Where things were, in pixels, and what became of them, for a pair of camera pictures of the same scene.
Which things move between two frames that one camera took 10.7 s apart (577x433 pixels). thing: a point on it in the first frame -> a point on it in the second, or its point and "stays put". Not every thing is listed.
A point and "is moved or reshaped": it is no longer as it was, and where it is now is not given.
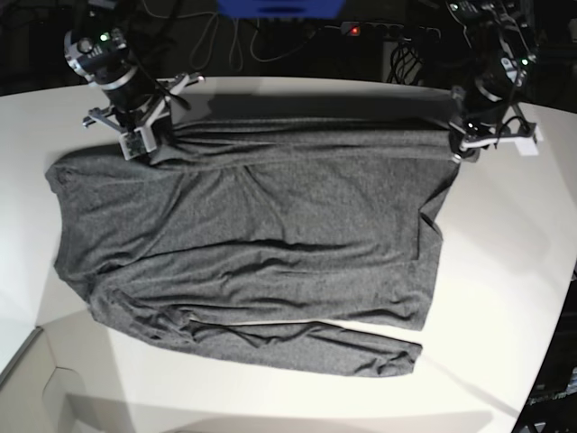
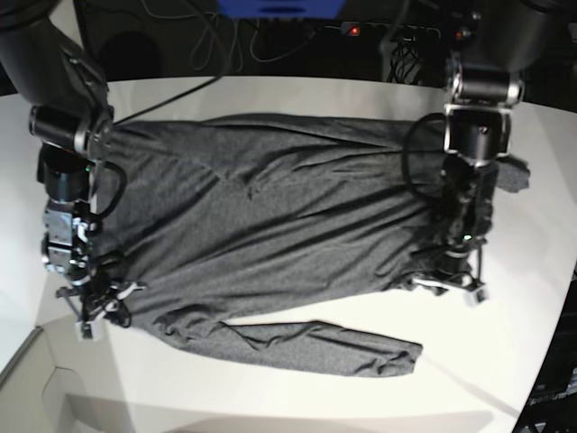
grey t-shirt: x=288 y=218 is moved or reshaped
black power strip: x=389 y=31 stays put
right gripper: x=486 y=115 -> x=468 y=280
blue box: x=280 y=9 stays put
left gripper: x=138 y=112 -> x=95 y=300
